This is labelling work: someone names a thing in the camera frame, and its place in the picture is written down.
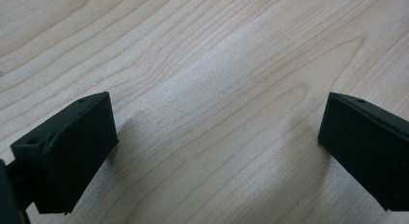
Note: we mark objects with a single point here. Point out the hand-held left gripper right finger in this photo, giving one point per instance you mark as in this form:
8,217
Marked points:
366,146

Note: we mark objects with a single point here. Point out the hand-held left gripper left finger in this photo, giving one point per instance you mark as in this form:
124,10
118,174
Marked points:
69,159

